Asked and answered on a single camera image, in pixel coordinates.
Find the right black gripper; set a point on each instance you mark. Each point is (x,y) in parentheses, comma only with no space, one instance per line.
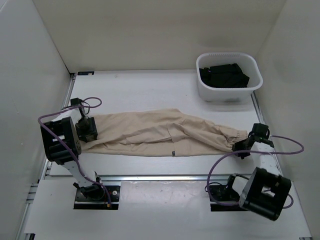
(237,146)

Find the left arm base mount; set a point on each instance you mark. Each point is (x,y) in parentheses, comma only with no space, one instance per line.
(97,199)

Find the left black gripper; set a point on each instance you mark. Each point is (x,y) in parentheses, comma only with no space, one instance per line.
(92,132)

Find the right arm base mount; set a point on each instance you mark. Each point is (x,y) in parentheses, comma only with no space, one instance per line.
(222,197)

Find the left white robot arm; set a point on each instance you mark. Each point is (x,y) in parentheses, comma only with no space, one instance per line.
(62,134)

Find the dark corner label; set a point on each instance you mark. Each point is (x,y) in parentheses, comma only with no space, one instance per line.
(85,73)

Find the white plastic basket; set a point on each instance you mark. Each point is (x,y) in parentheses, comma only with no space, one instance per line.
(245,61)

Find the black folded trousers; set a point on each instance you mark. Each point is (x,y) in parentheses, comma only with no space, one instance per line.
(224,76)

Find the beige trousers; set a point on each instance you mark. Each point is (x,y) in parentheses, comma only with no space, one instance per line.
(161,133)

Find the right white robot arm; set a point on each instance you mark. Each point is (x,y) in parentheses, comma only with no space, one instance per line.
(266,191)

